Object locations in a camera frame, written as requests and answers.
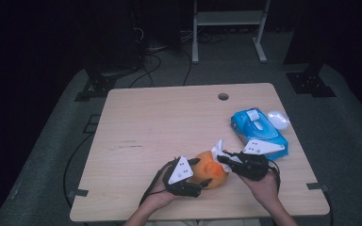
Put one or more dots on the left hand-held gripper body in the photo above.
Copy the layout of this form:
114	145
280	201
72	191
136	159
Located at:
182	188

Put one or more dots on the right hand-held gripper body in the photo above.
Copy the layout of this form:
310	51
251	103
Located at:
254	166

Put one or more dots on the orange plush toy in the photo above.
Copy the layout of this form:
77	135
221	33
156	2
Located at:
209	171

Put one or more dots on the white wet wipe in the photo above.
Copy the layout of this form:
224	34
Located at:
217	150

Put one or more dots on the blue wet wipe pack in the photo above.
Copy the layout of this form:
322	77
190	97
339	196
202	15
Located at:
248	124

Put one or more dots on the person's left hand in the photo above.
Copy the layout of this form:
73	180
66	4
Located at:
165	196

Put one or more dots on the person's right hand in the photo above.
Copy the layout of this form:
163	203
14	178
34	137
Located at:
264	190

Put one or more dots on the round white plastic lid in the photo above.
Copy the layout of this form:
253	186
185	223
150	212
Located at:
279	120

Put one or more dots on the black stand base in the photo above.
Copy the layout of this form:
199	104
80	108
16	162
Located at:
309	83
99	84

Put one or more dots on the white metal stand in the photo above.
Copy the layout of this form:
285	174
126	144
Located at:
229	17

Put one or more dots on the grey table edge bracket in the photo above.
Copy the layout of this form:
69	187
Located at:
315	186
78	192

